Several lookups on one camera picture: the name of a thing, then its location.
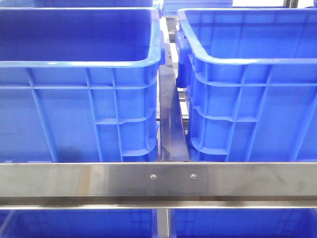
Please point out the rear left blue crate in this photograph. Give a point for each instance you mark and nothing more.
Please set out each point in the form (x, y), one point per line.
(82, 3)

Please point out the lower left blue crate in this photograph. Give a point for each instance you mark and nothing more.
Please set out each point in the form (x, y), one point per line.
(130, 223)

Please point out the lower right blue crate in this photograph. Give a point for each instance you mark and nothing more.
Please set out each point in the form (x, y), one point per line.
(244, 223)

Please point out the rear right blue crate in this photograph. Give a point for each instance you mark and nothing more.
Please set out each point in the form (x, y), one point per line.
(170, 7)

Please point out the right blue plastic crate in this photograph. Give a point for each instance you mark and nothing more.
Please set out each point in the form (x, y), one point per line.
(250, 76)

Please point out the steel shelf front rail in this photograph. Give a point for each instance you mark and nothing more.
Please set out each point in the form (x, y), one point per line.
(158, 185)

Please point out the blue plastic crate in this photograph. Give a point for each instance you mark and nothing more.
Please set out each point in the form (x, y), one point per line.
(250, 76)
(79, 84)

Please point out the left blue plastic crate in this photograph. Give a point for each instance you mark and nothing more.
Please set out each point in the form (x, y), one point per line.
(79, 84)

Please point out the steel centre shelf bar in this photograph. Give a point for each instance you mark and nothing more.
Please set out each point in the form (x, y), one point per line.
(173, 147)

